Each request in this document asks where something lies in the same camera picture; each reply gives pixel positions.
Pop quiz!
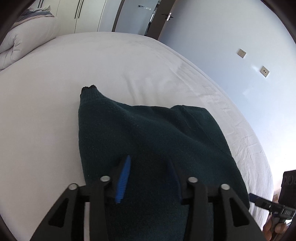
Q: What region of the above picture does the dark green knitted garment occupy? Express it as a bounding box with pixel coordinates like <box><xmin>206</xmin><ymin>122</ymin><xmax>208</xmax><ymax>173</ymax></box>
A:
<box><xmin>78</xmin><ymin>86</ymin><xmax>249</xmax><ymax>240</ymax></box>

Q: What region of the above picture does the person's right hand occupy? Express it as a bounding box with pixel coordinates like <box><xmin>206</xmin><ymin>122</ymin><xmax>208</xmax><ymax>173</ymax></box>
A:
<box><xmin>262</xmin><ymin>219</ymin><xmax>290</xmax><ymax>241</ymax></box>

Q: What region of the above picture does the white bed mattress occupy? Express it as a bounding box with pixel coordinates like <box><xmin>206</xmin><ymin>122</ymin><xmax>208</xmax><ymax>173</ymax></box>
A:
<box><xmin>1</xmin><ymin>32</ymin><xmax>273</xmax><ymax>240</ymax></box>

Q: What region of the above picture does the dark brown door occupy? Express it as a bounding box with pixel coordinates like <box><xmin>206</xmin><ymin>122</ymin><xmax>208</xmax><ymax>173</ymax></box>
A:
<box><xmin>111</xmin><ymin>0</ymin><xmax>176</xmax><ymax>41</ymax></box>

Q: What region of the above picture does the beige rolled duvet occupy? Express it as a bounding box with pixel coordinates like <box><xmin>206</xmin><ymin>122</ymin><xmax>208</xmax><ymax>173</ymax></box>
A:
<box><xmin>1</xmin><ymin>5</ymin><xmax>60</xmax><ymax>70</ymax></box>

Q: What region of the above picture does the silver wall socket plate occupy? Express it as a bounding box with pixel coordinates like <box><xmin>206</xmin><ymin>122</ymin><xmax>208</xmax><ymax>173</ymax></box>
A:
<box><xmin>237</xmin><ymin>49</ymin><xmax>246</xmax><ymax>58</ymax></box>
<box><xmin>260</xmin><ymin>66</ymin><xmax>270</xmax><ymax>77</ymax></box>

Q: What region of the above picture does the cream wardrobe with black handles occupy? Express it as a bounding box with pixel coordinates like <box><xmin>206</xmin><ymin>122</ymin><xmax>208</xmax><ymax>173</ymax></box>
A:
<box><xmin>30</xmin><ymin>0</ymin><xmax>125</xmax><ymax>35</ymax></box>

